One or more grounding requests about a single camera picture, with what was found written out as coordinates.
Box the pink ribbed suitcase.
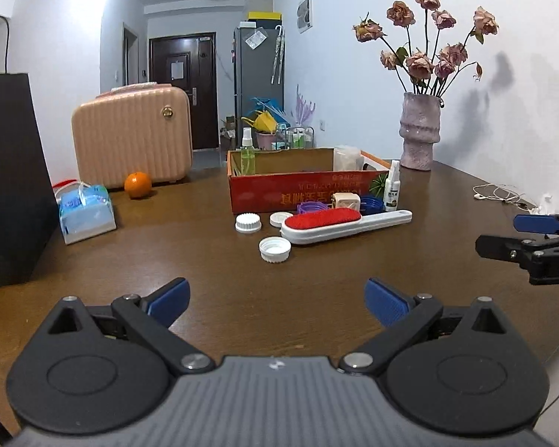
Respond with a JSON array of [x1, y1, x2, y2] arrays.
[[71, 83, 193, 189]]

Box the blue tissue pack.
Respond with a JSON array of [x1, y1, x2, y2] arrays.
[[54, 181, 117, 245]]

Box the grey refrigerator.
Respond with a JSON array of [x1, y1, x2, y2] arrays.
[[233, 27, 285, 146]]

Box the red orange cardboard box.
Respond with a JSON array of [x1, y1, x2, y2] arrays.
[[227, 148, 390, 214]]

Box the white wired earphones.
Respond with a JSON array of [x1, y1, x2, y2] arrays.
[[473, 183, 535, 212]]

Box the white bottle cap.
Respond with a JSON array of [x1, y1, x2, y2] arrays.
[[235, 213, 262, 234]]

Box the dark brown entrance door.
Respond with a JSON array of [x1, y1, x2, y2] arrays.
[[149, 32, 219, 150]]

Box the small white spray bottle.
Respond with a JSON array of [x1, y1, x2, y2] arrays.
[[383, 161, 401, 211]]

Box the pink ceramic vase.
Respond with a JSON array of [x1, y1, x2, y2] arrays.
[[399, 92, 441, 172]]

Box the yellow box on refrigerator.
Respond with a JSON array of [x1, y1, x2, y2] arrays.
[[247, 11, 282, 21]]

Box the green liquid spray bottle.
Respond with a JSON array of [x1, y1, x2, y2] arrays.
[[240, 126, 256, 175]]

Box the orange fruit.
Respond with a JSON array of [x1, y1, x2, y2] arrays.
[[124, 172, 152, 200]]

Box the dried pink roses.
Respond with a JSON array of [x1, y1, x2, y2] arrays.
[[352, 0, 500, 104]]

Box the black paper shopping bag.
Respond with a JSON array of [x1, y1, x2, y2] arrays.
[[0, 14, 59, 292]]

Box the small white lid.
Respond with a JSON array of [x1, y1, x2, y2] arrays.
[[269, 212, 293, 229]]

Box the dark blue lid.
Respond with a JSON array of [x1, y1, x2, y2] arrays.
[[359, 195, 386, 216]]

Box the translucent plastic container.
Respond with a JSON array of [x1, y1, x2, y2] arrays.
[[333, 145, 364, 172]]

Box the white red lint brush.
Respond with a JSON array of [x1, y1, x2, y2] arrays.
[[281, 208, 413, 245]]

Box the beige cube block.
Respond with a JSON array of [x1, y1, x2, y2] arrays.
[[332, 192, 360, 211]]

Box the white jar lid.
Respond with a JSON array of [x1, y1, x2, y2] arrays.
[[258, 236, 292, 263]]

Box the purple plastic lid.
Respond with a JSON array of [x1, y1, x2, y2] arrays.
[[297, 201, 329, 215]]

